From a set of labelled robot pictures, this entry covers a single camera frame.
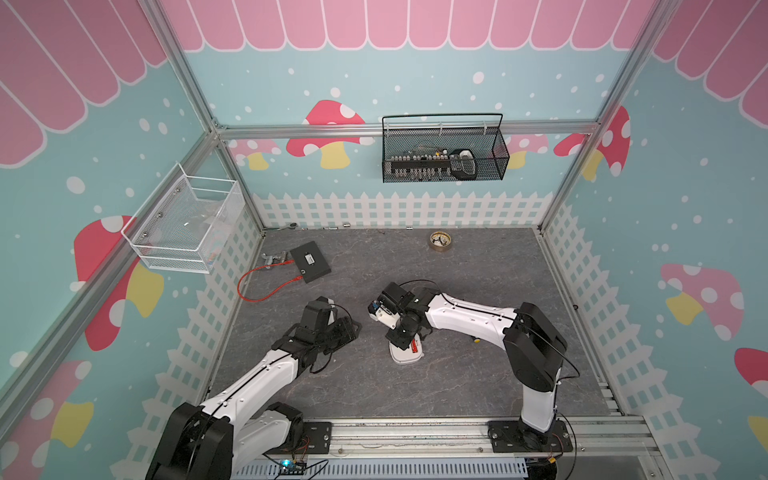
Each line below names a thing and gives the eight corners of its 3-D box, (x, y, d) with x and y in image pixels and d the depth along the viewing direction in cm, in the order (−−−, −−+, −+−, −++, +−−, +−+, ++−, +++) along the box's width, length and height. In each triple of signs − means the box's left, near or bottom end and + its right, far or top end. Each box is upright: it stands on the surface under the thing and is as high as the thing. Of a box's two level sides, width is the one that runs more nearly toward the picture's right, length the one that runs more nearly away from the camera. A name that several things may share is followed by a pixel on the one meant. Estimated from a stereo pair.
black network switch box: (306, 283, 107) (304, 279, 104) (291, 255, 115) (289, 251, 113) (331, 271, 110) (329, 267, 108) (315, 245, 118) (313, 240, 116)
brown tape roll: (430, 252, 116) (431, 248, 114) (428, 235, 122) (429, 231, 120) (452, 252, 116) (453, 248, 114) (449, 235, 122) (450, 231, 120)
